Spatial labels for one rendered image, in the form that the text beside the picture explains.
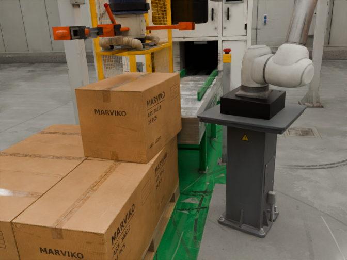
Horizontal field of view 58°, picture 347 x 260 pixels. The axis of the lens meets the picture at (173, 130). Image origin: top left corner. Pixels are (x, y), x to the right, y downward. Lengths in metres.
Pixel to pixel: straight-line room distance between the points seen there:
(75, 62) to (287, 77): 2.23
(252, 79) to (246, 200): 0.75
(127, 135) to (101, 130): 0.15
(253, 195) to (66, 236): 1.13
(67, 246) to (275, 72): 1.25
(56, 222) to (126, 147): 0.58
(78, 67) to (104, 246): 2.32
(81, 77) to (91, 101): 1.58
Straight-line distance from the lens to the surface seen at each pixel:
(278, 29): 10.97
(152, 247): 1.89
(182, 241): 2.00
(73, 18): 3.27
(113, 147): 1.74
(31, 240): 1.42
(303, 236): 2.15
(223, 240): 2.02
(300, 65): 1.65
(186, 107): 2.76
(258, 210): 2.02
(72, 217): 1.34
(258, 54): 1.76
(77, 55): 3.28
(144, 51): 1.69
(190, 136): 2.30
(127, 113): 1.63
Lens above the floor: 1.25
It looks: 19 degrees down
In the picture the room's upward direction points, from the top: 2 degrees counter-clockwise
